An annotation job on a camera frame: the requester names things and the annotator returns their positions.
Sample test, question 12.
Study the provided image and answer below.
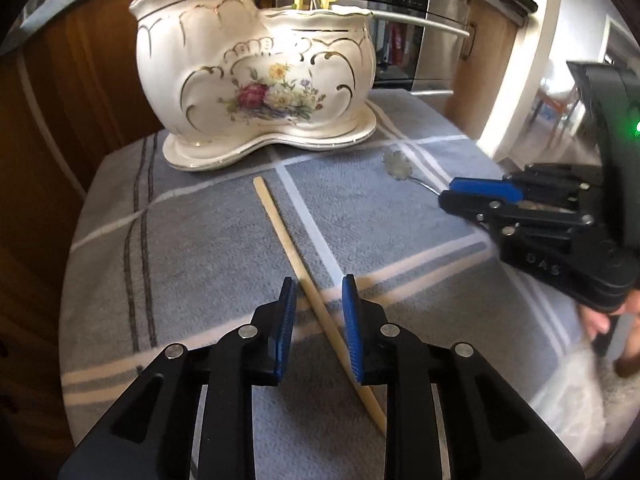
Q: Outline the wooden chair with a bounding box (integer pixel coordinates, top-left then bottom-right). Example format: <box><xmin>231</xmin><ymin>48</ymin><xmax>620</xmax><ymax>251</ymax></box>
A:
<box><xmin>530</xmin><ymin>57</ymin><xmax>583</xmax><ymax>126</ymax></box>

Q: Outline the white blurry cloth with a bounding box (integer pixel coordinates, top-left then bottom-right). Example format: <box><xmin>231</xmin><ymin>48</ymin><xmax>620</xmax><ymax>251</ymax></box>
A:
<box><xmin>530</xmin><ymin>340</ymin><xmax>608</xmax><ymax>466</ymax></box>

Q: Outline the narrow wooden cabinet door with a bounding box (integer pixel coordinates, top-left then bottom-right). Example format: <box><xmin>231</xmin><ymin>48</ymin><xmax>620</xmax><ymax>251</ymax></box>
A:
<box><xmin>445</xmin><ymin>0</ymin><xmax>526</xmax><ymax>133</ymax></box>

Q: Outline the white ceramic holder tray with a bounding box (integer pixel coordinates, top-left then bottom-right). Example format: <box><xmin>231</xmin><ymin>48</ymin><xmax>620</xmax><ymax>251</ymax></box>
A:
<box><xmin>162</xmin><ymin>100</ymin><xmax>378</xmax><ymax>172</ymax></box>

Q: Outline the white floral ceramic utensil holder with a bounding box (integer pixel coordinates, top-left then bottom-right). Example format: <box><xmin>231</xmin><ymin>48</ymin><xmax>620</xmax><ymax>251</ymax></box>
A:
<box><xmin>129</xmin><ymin>0</ymin><xmax>377</xmax><ymax>140</ymax></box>

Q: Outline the grey striped cloth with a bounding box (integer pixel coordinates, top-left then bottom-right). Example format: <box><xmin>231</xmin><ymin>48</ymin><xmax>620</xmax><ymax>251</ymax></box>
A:
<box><xmin>59</xmin><ymin>89</ymin><xmax>608</xmax><ymax>480</ymax></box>

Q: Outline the stainless steel built-in oven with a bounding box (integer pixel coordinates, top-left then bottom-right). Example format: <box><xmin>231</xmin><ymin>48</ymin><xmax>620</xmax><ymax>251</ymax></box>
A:
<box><xmin>272</xmin><ymin>0</ymin><xmax>472</xmax><ymax>83</ymax></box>

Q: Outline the dark wooden side cabinet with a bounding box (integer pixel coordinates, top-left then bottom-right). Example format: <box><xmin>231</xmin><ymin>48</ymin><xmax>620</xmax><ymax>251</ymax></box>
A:
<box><xmin>0</xmin><ymin>0</ymin><xmax>166</xmax><ymax>441</ymax></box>

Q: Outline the wooden chopstick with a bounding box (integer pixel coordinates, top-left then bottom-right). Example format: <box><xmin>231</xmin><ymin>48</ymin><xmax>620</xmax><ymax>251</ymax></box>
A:
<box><xmin>252</xmin><ymin>176</ymin><xmax>388</xmax><ymax>436</ymax></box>

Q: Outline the person's right hand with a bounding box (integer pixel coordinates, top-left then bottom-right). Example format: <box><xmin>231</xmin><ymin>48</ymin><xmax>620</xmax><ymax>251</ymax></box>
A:
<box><xmin>582</xmin><ymin>292</ymin><xmax>640</xmax><ymax>361</ymax></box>

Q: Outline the stainless steel lower oven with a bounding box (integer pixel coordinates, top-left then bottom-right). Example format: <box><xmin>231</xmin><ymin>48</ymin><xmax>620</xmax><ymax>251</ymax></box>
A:
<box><xmin>372</xmin><ymin>77</ymin><xmax>456</xmax><ymax>96</ymax></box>

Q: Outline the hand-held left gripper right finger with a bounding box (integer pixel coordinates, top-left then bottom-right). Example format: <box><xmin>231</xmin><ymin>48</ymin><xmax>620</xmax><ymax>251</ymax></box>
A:
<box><xmin>341</xmin><ymin>274</ymin><xmax>585</xmax><ymax>480</ymax></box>

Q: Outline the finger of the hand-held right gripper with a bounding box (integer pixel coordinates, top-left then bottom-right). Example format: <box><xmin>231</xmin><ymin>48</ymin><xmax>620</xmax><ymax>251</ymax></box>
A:
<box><xmin>438</xmin><ymin>190</ymin><xmax>597</xmax><ymax>239</ymax></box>
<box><xmin>447</xmin><ymin>162</ymin><xmax>607</xmax><ymax>207</ymax></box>

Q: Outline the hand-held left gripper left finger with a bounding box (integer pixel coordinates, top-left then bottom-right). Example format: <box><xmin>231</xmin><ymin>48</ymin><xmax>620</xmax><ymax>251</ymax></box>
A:
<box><xmin>57</xmin><ymin>276</ymin><xmax>300</xmax><ymax>480</ymax></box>

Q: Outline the silver spoon with flower end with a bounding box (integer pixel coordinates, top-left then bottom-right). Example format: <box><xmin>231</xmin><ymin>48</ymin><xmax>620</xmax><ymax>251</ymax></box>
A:
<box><xmin>382</xmin><ymin>149</ymin><xmax>451</xmax><ymax>196</ymax></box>

